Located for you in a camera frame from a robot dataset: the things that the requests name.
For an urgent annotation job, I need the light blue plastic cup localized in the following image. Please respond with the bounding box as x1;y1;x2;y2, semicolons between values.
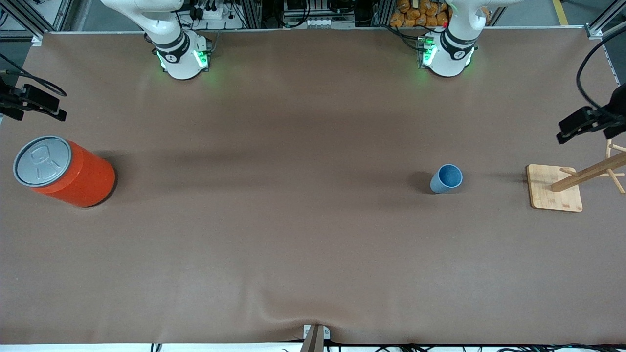
430;164;463;195

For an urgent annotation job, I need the wooden mug tree stand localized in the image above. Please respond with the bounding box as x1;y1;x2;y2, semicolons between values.
526;139;626;213

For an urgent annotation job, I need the orange can with grey lid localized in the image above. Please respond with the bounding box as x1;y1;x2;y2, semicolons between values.
13;135;117;208

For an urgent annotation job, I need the white power strip with plugs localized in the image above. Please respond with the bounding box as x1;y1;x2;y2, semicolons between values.
190;0;245;22

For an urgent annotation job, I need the orange snack bags pile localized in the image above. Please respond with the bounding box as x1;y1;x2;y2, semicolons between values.
390;0;449;28

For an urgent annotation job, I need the brown table mat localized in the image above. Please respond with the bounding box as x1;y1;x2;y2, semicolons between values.
0;28;626;345

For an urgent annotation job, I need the aluminium frame profile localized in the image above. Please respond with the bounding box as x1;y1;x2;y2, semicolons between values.
0;0;74;37
584;0;626;40

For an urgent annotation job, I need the grey metal table bracket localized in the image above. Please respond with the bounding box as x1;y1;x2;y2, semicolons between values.
302;323;331;352

